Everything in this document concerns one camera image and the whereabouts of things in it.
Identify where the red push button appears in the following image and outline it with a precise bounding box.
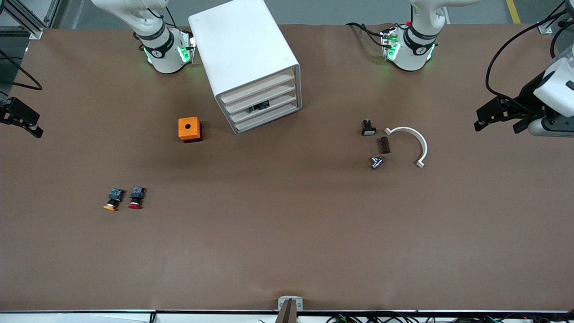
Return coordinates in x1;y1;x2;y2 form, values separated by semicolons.
128;186;146;210

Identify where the white plastic drawer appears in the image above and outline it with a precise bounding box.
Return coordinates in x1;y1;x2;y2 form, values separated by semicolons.
228;91;300;125
232;102;301;134
220;67;297;105
223;80;298;115

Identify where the orange push button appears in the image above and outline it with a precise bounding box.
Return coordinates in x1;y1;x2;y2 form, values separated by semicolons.
103;188;126;212

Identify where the white drawer cabinet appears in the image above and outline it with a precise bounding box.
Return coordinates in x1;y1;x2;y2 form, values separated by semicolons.
188;0;302;135

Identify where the aluminium frame profile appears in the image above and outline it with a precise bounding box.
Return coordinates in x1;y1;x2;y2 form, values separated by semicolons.
536;0;574;35
0;0;62;40

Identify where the white curved bracket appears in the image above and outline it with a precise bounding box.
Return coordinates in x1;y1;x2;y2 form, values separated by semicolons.
384;127;429;169

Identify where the orange button enclosure box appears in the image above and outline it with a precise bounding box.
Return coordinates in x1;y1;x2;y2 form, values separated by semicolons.
178;116;203;144

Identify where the white table edge rail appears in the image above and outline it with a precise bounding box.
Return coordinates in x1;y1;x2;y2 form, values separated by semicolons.
0;309;574;323

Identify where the black cable bundle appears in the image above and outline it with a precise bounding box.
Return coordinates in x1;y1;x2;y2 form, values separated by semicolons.
326;313;574;323

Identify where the grey metal bracket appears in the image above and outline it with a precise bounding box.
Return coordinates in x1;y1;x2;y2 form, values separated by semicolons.
278;296;304;311

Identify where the brown vertical post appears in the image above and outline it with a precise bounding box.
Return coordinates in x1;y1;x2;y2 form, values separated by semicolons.
275;299;298;323

